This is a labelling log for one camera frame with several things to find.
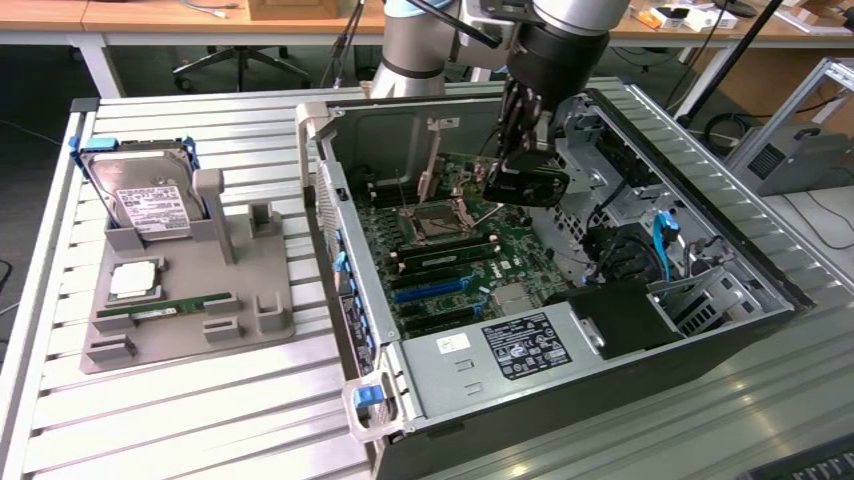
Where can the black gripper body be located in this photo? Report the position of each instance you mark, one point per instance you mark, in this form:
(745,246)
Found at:
(554,65)

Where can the green graphics card black fan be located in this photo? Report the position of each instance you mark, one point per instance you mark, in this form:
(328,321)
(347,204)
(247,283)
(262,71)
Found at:
(527,185)

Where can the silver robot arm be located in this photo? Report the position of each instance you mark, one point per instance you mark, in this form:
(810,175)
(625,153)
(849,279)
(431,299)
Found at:
(414,50)

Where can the orange small item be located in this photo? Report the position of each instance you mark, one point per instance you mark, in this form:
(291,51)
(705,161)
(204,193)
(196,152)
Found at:
(643,20)

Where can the black and white box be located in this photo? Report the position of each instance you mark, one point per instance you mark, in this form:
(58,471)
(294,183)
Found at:
(667,15)

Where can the perforated metal disk bay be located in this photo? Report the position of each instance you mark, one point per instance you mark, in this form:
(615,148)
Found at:
(567,230)

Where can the metal socket cover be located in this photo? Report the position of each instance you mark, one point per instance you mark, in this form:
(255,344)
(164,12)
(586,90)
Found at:
(465,215)

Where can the thin metal locking lever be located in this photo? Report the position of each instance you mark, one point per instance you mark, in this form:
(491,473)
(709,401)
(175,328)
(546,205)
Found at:
(402,192)

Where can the CPU socket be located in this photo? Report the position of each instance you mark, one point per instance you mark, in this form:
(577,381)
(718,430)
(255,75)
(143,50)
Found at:
(434,225)

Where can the white small box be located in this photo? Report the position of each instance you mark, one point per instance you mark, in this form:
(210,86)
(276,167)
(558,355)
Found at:
(714,21)

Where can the green motherboard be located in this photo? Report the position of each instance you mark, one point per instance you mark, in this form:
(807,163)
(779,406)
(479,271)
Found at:
(514,260)

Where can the black stand pole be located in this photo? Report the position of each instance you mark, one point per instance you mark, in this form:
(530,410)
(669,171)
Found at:
(737,50)

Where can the black monitor base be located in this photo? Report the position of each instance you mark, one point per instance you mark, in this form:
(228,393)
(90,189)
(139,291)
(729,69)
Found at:
(734,6)

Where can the black labelled RAM stick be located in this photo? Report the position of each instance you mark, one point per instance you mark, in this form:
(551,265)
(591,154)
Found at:
(441,260)

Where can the silver finned heatsink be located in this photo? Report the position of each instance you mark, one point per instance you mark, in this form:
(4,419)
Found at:
(515,300)

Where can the black expansion slot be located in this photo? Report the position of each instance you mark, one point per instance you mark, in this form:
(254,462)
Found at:
(427,278)
(446,325)
(441,315)

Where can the blue slot clip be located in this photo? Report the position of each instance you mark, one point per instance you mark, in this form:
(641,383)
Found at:
(355,302)
(335,235)
(340,262)
(370,346)
(363,325)

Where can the blue expansion slot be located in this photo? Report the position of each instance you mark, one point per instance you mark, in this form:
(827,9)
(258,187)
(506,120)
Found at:
(430,291)

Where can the grey metal control box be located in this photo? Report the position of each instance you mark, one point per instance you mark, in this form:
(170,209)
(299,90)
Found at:
(801,165)

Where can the brown cardboard box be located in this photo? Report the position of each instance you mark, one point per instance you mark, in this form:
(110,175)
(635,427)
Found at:
(294,9)

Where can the black plastic cover box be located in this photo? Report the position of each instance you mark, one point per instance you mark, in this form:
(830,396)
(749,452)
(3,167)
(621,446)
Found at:
(621,325)

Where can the brown cardboard boxes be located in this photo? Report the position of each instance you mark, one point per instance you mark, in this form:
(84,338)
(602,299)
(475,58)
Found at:
(823,10)

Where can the silver metal disk bay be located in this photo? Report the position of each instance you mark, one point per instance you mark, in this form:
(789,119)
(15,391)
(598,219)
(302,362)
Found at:
(701,310)

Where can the black office chair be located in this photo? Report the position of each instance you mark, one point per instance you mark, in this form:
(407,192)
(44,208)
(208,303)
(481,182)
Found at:
(239,60)

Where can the grey power supply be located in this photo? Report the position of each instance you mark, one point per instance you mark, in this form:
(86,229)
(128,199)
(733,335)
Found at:
(434,380)

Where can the black open PC case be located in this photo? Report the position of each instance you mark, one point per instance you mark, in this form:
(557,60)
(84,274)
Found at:
(667,380)

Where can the silver hard disk blue carrier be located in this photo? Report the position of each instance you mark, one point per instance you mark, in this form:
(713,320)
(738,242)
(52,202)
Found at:
(147,200)

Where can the grey parts rack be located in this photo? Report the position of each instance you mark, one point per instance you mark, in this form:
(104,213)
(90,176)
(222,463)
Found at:
(194,280)

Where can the blue case latch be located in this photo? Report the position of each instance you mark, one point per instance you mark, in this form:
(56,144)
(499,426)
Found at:
(367,397)

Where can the green RAM stick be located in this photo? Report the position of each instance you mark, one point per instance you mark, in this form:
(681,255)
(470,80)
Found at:
(167,306)

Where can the silver CPU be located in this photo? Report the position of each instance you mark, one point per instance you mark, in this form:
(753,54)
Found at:
(134,280)

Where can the black keyboard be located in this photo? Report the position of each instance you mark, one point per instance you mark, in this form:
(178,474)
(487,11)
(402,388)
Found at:
(821,470)

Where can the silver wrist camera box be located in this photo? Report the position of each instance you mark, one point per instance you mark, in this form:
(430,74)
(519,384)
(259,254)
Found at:
(490,20)

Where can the wooden desk white frame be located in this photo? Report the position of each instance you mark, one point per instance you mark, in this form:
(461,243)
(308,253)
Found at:
(641,32)
(40,15)

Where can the aluminium profile frame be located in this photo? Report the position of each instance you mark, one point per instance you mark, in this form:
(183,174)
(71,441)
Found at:
(802,95)

